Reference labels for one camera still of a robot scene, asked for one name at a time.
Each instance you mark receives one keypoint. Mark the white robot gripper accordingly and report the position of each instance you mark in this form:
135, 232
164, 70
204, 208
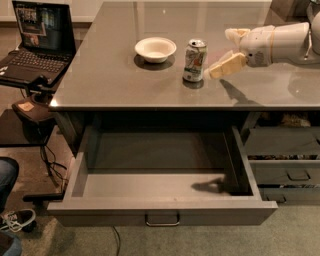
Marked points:
257, 45

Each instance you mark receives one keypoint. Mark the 7up soda can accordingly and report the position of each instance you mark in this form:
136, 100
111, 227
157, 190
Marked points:
195, 55

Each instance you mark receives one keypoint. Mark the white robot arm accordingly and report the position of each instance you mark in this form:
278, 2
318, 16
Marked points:
296, 44

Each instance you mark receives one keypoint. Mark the grey upper side drawer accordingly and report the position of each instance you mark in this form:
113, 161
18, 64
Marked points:
283, 141

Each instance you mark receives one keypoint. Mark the grey middle side drawer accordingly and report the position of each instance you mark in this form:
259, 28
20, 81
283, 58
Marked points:
286, 172

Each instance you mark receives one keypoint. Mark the open grey top drawer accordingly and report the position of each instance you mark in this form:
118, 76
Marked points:
123, 172

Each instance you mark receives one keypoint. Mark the grey lower side drawer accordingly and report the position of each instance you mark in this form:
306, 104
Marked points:
292, 196

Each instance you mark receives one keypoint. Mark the white bowl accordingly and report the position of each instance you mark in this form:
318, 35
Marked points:
155, 49

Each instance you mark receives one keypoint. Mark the black laptop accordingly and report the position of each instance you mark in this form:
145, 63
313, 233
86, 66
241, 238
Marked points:
47, 44

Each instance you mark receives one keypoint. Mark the black laptop stand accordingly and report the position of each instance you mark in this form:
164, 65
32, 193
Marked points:
29, 123

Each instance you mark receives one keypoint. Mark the black and white sneaker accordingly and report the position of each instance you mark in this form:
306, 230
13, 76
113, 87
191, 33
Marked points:
15, 221

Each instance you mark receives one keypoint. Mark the person leg in jeans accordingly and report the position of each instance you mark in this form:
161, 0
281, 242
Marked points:
10, 245

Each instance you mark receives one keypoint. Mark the metal drawer handle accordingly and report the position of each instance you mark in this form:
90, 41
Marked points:
162, 220

